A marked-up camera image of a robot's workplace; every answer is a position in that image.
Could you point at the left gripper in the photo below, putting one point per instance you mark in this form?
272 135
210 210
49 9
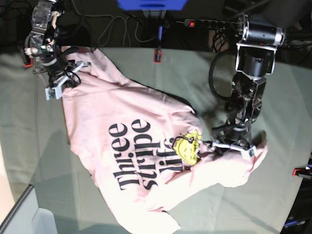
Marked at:
235 137

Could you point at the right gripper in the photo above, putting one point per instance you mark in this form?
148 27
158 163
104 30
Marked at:
55 64

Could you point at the pink t-shirt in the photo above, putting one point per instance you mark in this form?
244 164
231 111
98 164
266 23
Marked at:
143 149

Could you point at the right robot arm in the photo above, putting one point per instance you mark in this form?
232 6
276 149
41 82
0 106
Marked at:
42 43

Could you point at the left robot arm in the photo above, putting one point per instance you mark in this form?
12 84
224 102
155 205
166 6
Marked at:
255 59

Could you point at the red black left clamp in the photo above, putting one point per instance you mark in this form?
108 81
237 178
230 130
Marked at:
28 62

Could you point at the red black clamp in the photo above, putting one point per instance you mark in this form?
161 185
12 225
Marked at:
305 173
28 62
157 56

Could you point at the grey-green table cloth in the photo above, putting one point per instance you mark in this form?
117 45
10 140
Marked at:
36 151

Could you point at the red black right clamp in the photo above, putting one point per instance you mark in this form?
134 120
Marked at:
305 173

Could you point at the red black centre clamp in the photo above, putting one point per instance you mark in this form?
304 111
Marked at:
157 56

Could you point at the white power strip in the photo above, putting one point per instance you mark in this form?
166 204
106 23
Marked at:
209 24

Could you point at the white plastic bin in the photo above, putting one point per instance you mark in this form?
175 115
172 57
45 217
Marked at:
26 217

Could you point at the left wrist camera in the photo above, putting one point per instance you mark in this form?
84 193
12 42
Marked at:
249 153

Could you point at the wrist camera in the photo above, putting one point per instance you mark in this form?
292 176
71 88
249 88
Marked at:
249 153
55 92

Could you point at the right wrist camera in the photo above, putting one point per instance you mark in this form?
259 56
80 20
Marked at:
55 92

